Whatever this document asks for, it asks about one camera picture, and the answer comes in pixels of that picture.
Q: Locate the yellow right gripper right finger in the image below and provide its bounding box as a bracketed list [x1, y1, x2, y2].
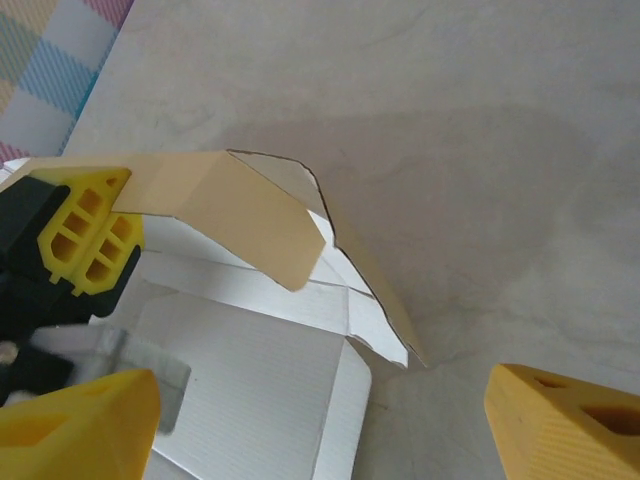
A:
[485, 363, 640, 480]

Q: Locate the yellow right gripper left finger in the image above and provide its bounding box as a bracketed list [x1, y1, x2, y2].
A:
[0, 368, 161, 480]

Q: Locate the cardboard paper box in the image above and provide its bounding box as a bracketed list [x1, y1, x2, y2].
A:
[0, 148, 431, 480]

